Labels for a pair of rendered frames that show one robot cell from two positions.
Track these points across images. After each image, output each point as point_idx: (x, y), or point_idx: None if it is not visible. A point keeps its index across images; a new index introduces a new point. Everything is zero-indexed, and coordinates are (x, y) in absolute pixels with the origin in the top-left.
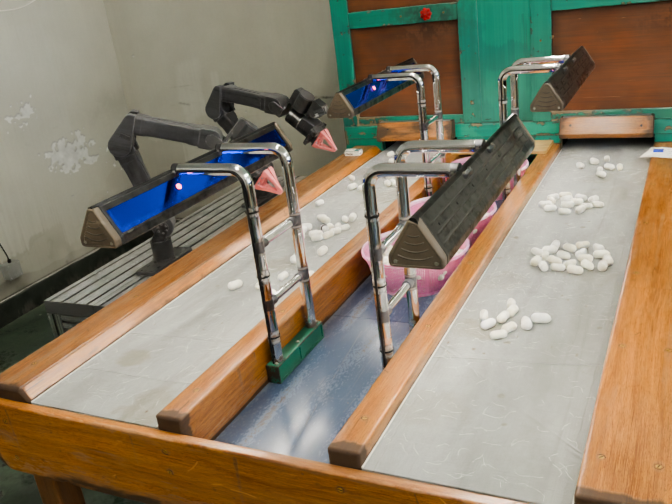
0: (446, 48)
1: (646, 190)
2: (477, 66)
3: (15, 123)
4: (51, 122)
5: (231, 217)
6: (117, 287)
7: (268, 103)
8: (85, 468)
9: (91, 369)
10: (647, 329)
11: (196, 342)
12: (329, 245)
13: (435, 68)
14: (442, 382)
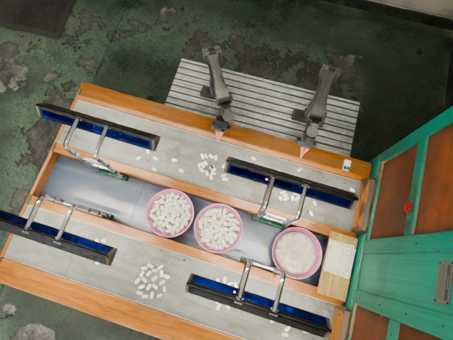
0: (395, 226)
1: (226, 336)
2: (380, 251)
3: None
4: None
5: (277, 108)
6: (190, 83)
7: (312, 106)
8: None
9: (94, 109)
10: (75, 295)
11: (106, 139)
12: (192, 172)
13: (296, 218)
14: None
